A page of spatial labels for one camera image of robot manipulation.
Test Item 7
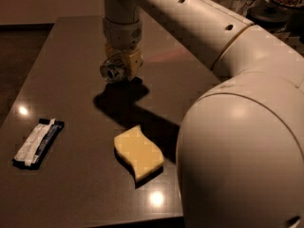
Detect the tall nut filled jar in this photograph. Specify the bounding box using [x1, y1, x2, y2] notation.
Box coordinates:
[273, 0, 304, 34]

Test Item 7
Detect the yellow wavy sponge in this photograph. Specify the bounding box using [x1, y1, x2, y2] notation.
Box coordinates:
[114, 125, 164, 181]

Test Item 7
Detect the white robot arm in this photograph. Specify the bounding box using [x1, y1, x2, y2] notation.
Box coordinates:
[104, 0, 304, 228]

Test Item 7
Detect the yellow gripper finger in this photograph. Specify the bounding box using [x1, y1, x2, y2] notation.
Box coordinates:
[104, 43, 122, 63]
[124, 47, 143, 81]

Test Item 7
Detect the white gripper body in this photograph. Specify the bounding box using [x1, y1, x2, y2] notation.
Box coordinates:
[103, 17, 143, 50]

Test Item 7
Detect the green white 7up can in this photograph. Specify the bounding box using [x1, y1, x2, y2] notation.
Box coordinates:
[100, 57, 126, 84]

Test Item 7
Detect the black lid snack jar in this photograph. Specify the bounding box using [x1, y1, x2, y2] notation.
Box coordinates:
[246, 6, 289, 33]

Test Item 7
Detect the black white snack bar wrapper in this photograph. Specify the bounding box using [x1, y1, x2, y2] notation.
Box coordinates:
[12, 119, 65, 170]

